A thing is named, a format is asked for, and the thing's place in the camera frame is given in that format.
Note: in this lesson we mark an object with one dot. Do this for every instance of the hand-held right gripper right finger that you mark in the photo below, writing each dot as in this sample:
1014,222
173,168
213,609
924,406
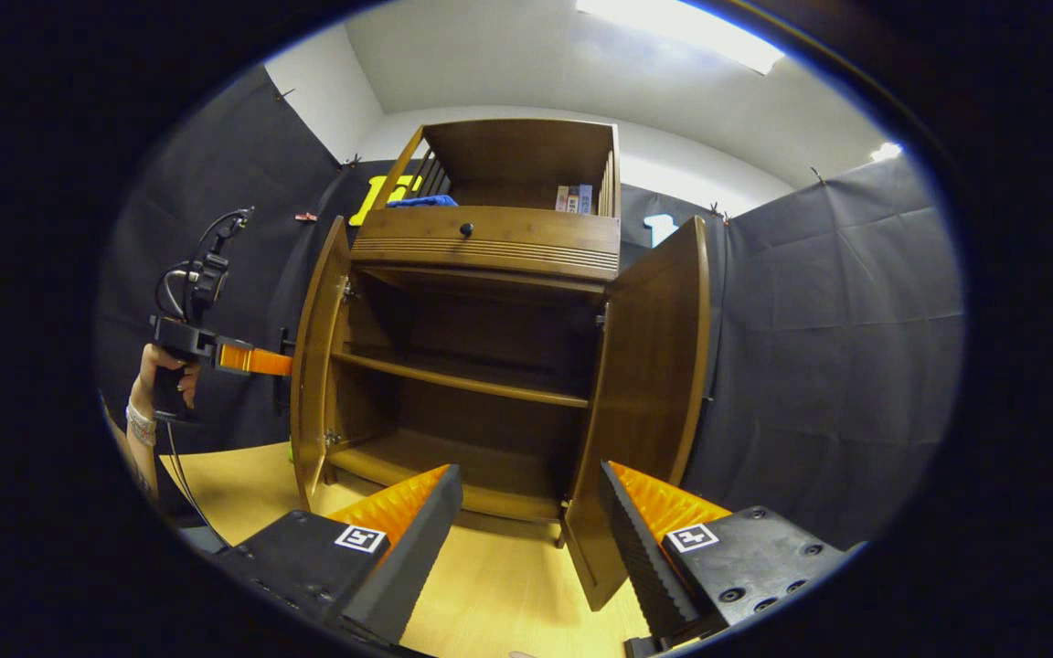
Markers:
641,557

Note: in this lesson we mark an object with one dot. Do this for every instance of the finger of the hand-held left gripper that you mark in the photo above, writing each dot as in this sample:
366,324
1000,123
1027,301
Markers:
257,360

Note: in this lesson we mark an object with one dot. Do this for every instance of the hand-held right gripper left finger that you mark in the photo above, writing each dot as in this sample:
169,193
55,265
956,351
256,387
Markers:
417,557

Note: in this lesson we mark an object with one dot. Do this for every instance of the wooden cabinet door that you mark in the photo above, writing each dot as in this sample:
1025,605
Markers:
316,384
650,384

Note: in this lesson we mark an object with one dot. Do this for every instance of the wooden double-door shoe cabinet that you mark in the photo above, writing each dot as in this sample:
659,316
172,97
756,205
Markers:
508,155

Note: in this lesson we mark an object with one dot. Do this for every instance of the wooden inner cabinet shelf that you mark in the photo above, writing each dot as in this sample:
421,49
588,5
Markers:
462,376

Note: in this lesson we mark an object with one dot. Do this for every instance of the wooden cabinet drawer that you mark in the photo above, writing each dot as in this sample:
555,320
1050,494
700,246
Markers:
526,233

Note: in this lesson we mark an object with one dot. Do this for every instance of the blue folded cloth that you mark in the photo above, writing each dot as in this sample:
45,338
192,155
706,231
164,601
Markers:
421,201

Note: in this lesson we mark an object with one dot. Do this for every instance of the black backdrop cloth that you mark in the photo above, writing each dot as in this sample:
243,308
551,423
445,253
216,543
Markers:
828,347

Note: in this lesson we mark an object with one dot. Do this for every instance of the pink book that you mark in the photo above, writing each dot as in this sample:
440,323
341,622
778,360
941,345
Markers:
562,199

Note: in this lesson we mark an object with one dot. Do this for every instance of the brown book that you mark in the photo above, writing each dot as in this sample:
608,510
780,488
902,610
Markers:
573,199

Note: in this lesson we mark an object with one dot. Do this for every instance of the grey blue book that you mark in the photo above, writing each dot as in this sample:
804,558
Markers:
585,199

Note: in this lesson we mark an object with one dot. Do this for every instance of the small ceiling light panel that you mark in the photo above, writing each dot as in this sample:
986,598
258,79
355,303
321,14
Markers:
886,152

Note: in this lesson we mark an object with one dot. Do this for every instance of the large ceiling light panel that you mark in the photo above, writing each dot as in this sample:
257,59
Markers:
682,27

